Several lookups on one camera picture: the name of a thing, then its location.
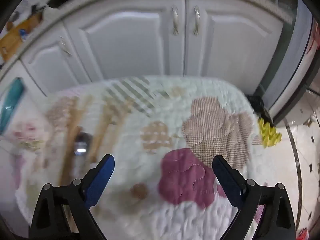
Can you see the floral utensil holder teal rim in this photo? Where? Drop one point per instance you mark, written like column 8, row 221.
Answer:
column 10, row 99

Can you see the wooden cutting board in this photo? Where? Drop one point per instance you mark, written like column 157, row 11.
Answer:
column 16, row 36

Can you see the metal spoon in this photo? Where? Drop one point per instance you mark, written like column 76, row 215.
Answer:
column 82, row 143

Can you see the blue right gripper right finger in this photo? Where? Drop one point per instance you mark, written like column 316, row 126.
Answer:
column 231, row 181

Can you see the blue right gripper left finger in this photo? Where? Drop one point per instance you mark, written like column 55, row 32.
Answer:
column 96, row 180

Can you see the floral quilted table cloth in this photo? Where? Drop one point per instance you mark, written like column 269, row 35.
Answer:
column 163, row 186

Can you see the wooden chopstick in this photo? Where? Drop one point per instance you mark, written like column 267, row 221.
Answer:
column 108, row 129
column 76, row 113

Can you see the yellow egg tray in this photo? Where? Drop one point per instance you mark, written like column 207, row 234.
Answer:
column 269, row 135

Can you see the white cabinet door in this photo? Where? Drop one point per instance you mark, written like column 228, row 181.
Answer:
column 232, row 40
column 53, row 62
column 121, row 38

